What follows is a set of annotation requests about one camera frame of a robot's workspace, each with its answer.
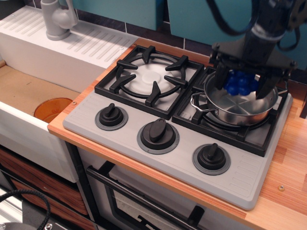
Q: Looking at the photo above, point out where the wooden drawer front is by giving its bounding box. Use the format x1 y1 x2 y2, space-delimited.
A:
0 147 96 230

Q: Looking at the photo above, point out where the orange plastic plate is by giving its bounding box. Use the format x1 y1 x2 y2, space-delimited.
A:
34 97 72 123

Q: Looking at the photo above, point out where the black middle stove knob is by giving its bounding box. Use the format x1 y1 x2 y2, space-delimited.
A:
137 118 180 155

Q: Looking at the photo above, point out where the black braided cable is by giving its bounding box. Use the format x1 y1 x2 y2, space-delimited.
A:
0 188 51 230

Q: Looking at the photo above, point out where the black left burner grate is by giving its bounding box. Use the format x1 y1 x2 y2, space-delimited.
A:
94 46 204 120

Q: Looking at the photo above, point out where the black left stove knob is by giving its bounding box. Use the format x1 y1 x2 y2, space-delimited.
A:
95 103 128 131

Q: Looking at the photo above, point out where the toy oven door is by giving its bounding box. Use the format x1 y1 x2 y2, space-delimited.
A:
79 149 249 230

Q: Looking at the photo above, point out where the grey toy stove top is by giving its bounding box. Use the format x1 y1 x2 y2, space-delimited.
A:
63 92 293 210

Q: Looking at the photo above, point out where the black right burner grate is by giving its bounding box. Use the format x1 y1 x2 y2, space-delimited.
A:
172 68 293 157

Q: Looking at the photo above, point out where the blue toy blueberry cluster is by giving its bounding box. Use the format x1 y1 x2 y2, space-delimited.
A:
223 70 259 96

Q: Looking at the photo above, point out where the black stove knob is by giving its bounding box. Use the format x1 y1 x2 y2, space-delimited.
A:
95 103 128 131
137 118 180 155
192 143 231 176

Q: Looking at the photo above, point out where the white toy sink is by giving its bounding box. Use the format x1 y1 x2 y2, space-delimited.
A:
0 6 137 183

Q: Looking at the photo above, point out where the black burner grate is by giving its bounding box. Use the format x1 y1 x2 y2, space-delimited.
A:
172 68 293 157
94 46 204 120

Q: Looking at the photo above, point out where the grey toy faucet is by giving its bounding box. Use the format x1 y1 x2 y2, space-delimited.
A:
41 0 78 41

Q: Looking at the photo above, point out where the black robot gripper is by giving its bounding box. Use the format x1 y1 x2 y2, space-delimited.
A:
210 26 298 100

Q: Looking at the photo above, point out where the stainless steel pot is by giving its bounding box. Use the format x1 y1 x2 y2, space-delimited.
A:
190 72 288 126

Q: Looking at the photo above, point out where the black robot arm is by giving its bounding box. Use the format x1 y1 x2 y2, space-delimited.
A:
207 0 307 99

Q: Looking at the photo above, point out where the black right stove knob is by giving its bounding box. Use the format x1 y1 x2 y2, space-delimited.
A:
192 143 231 176

